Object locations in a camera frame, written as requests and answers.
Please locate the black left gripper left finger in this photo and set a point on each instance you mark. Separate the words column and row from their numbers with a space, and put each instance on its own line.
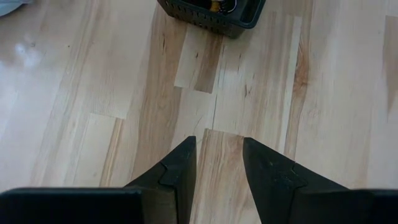
column 93, row 207

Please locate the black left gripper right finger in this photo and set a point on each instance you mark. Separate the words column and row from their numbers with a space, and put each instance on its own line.
column 311, row 205

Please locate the black plastic basket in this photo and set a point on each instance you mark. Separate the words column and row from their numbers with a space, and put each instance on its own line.
column 199, row 18

